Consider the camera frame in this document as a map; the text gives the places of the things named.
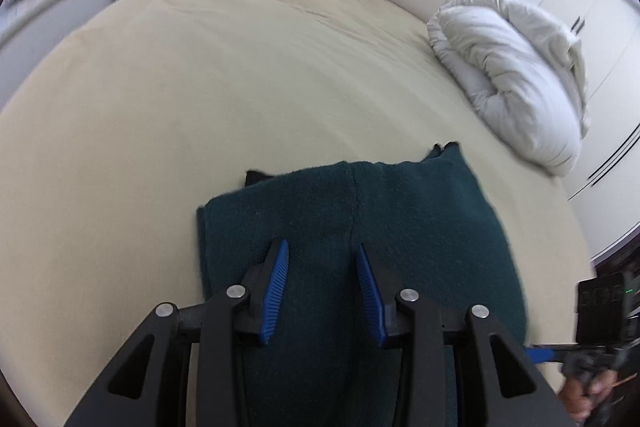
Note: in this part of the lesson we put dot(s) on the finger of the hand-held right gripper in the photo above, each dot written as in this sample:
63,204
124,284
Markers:
542,353

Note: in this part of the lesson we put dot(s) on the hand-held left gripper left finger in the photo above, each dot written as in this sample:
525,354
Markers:
275,289

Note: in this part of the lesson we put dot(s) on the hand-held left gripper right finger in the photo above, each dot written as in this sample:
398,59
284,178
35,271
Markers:
371,294

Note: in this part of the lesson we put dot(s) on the dark green towel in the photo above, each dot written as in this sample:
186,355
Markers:
400,217

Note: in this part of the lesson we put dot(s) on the person's right hand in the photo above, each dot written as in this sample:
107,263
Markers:
582,399

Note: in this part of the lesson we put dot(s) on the bed with beige sheet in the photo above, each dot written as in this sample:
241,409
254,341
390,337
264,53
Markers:
200,82

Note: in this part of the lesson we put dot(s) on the white wardrobe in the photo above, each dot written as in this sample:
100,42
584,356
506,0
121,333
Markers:
615,72

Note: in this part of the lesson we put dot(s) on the white duvet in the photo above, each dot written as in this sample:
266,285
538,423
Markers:
510,77

